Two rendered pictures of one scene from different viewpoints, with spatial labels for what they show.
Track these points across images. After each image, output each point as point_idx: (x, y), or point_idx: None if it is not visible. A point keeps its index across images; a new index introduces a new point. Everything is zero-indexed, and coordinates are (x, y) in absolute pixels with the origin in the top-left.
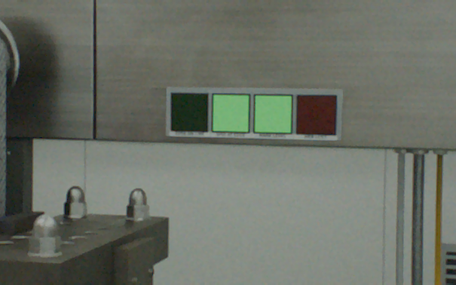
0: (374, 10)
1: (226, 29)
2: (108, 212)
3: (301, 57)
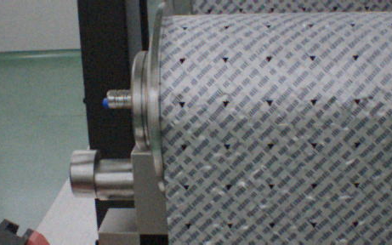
0: None
1: None
2: None
3: None
